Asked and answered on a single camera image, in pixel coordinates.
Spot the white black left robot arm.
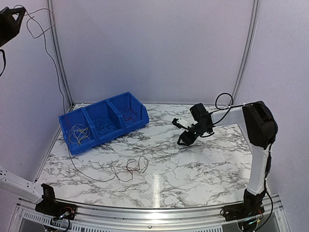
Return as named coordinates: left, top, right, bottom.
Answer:
left=0, top=5, right=77, bottom=221

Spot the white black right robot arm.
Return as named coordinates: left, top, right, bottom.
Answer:
left=172, top=101, right=278, bottom=221

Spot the left aluminium frame post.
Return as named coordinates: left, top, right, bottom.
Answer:
left=46, top=0, right=74, bottom=108

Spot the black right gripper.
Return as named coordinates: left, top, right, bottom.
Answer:
left=179, top=123, right=210, bottom=146

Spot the red wire bundle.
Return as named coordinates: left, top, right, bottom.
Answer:
left=24, top=8, right=149, bottom=182

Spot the right aluminium frame post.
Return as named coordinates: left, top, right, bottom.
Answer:
left=232, top=0, right=260, bottom=103

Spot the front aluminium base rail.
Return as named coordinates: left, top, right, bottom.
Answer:
left=8, top=194, right=291, bottom=232

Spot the blue three-compartment plastic bin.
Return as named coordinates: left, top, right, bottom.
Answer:
left=59, top=92, right=149, bottom=155

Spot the aluminium frame post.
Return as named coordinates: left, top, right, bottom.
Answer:
left=232, top=0, right=260, bottom=103
left=46, top=0, right=74, bottom=108

